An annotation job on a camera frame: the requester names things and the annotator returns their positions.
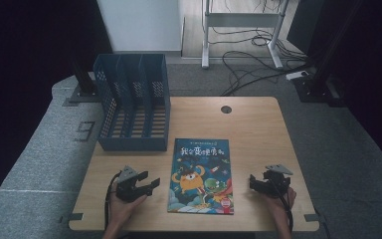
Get blue cartoon picture book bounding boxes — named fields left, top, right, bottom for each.
left=166, top=137, right=235, bottom=216

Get black floor cables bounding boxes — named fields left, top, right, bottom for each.
left=210, top=0, right=314, bottom=98

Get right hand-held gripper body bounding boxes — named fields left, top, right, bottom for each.
left=262, top=163, right=294, bottom=199

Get hand-held gripper cable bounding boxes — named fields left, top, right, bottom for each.
left=269, top=178, right=294, bottom=234
left=103, top=170, right=122, bottom=231

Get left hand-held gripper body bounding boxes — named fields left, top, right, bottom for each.
left=115, top=165, right=147, bottom=203

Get white metal desk frame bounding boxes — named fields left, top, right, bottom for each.
left=201, top=0, right=290, bottom=70

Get right hand-held gripper cable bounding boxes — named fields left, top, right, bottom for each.
left=269, top=178, right=294, bottom=234

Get black stand with base plate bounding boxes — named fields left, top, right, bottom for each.
left=67, top=59, right=102, bottom=105
left=291, top=0, right=367, bottom=105

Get person's left hand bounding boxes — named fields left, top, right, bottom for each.
left=107, top=182, right=149, bottom=231

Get person's right hand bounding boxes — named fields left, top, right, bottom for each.
left=263, top=186, right=297, bottom=217

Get white partition panel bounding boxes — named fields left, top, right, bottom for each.
left=95, top=0, right=184, bottom=55

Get white power strip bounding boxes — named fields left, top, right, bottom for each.
left=285, top=70, right=310, bottom=82

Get left hand-held gripper cable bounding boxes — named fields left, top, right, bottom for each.
left=103, top=170, right=122, bottom=231

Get blue perforated file rack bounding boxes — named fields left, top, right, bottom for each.
left=93, top=53, right=172, bottom=152

